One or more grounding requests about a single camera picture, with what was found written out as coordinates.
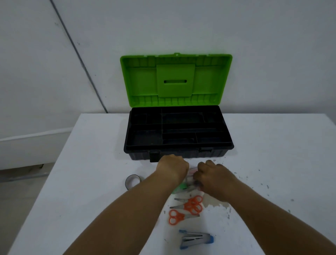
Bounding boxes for person's left hand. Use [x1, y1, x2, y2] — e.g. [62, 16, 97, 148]
[156, 154, 190, 185]

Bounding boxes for person's right hand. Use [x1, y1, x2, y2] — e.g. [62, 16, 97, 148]
[193, 159, 238, 203]

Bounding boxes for clear plastic packet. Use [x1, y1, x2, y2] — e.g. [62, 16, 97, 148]
[185, 167, 200, 185]

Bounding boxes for person's right forearm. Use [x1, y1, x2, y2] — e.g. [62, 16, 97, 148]
[226, 181, 336, 255]

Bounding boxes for person's left forearm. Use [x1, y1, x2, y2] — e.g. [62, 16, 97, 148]
[63, 170, 182, 255]

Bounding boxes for green plastic tool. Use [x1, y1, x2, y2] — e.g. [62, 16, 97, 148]
[172, 183, 201, 195]

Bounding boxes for black organizer tray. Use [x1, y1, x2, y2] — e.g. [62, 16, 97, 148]
[128, 106, 232, 151]

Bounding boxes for grey tape roll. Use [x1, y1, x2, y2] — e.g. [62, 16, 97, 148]
[125, 174, 144, 191]

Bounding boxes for blue metal stapler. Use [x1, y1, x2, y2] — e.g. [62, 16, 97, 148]
[179, 229, 214, 250]

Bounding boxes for black toolbox with green lid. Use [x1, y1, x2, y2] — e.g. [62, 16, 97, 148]
[120, 53, 234, 163]

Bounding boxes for orange handled scissors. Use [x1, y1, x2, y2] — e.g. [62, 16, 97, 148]
[170, 203, 204, 216]
[174, 195, 204, 206]
[168, 209, 200, 226]

